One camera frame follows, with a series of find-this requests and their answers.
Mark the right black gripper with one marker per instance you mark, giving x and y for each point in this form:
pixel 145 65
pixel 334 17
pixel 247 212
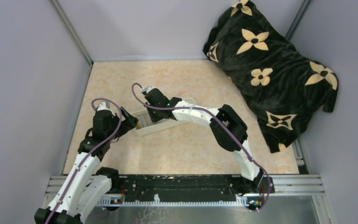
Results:
pixel 154 119

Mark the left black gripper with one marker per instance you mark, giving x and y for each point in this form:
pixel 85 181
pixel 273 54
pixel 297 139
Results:
pixel 129 122

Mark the white plastic tray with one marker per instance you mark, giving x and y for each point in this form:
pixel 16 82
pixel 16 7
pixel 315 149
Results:
pixel 157 126

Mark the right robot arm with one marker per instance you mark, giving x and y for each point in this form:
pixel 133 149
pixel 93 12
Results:
pixel 228 128

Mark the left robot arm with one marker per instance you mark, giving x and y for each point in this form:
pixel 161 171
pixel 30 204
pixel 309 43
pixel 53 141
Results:
pixel 87 183

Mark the stack of white cards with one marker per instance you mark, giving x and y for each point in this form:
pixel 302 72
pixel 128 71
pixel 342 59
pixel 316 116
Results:
pixel 144 120

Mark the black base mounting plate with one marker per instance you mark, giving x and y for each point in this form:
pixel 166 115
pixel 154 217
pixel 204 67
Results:
pixel 187 188

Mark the black floral blanket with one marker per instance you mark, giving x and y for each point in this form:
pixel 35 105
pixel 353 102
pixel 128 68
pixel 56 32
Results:
pixel 279 85

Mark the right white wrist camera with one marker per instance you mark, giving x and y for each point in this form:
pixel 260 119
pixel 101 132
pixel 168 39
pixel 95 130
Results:
pixel 146 90

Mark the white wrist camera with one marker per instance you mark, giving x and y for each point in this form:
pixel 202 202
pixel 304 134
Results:
pixel 103 106
pixel 146 90

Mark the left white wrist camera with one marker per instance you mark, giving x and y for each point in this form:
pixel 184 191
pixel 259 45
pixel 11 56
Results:
pixel 103 106

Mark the aluminium frame rail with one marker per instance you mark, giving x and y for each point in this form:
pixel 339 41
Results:
pixel 285 185

